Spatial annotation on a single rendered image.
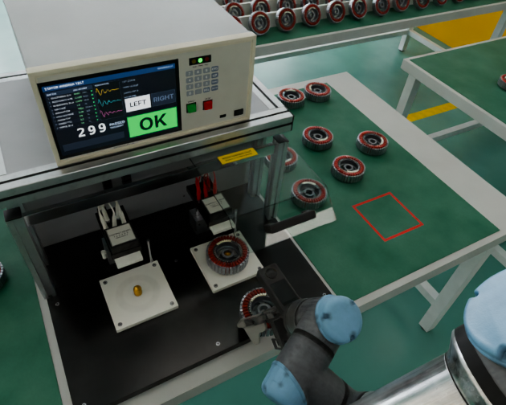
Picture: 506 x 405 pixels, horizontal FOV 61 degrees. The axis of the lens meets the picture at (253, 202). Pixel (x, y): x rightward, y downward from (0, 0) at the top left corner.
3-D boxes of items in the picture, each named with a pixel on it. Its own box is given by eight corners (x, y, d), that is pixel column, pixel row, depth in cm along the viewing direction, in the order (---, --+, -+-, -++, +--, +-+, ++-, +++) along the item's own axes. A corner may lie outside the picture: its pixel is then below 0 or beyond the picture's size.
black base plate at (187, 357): (333, 302, 112) (335, 297, 110) (78, 423, 87) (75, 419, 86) (248, 187, 139) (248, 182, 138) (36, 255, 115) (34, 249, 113)
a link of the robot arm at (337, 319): (311, 328, 65) (338, 282, 68) (283, 326, 75) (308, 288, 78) (349, 359, 66) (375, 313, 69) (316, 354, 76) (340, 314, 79)
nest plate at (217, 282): (265, 272, 114) (265, 269, 113) (213, 293, 108) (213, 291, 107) (238, 233, 123) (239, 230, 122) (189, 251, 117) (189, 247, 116)
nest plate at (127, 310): (178, 308, 105) (178, 305, 104) (116, 333, 99) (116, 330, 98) (157, 262, 114) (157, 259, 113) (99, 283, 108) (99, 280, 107)
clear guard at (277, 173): (336, 220, 97) (341, 202, 92) (240, 257, 88) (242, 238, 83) (264, 138, 116) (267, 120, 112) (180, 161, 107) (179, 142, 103)
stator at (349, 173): (325, 164, 150) (328, 155, 148) (355, 161, 153) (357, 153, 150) (337, 186, 143) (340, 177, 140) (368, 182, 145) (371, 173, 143)
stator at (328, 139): (295, 137, 160) (296, 129, 157) (319, 129, 164) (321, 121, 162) (313, 155, 153) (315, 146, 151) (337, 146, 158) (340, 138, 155)
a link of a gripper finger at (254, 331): (237, 350, 94) (269, 342, 89) (227, 325, 95) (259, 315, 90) (246, 345, 97) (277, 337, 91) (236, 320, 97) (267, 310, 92)
